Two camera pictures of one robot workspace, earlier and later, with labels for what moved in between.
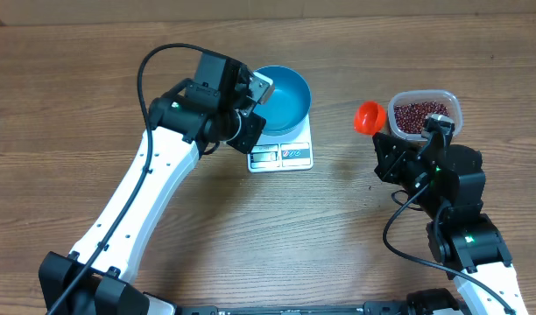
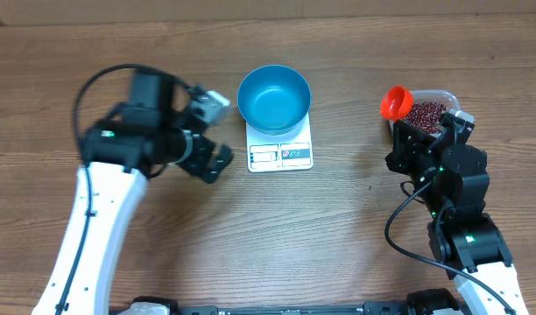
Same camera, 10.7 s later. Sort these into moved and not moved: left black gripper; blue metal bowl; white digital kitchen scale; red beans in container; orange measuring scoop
Moved: orange measuring scoop; left black gripper
Not moved: red beans in container; blue metal bowl; white digital kitchen scale
